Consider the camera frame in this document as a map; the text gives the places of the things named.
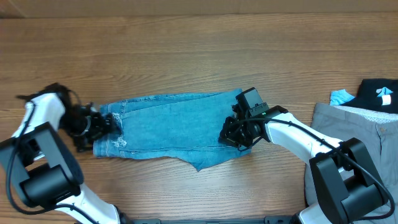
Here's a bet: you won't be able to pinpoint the light blue denim jeans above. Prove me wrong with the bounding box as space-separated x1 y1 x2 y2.
93 89 246 170

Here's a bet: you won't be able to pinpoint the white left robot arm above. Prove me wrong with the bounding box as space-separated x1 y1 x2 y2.
1 83 131 224

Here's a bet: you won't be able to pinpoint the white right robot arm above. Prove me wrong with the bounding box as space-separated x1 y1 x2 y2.
219 88 395 223

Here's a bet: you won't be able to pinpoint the bright blue crumpled cloth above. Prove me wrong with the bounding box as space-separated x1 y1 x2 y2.
330 89 355 106

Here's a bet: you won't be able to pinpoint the black folded garment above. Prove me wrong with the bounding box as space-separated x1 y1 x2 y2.
343 78 397 114

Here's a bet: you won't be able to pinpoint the grey folded garment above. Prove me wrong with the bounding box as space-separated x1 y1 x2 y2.
303 102 398 224

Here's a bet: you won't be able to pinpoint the brown cardboard back panel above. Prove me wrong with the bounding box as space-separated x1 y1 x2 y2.
1 0 397 18

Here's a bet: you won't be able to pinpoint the black rail at table edge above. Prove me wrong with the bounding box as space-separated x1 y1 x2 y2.
131 215 300 224

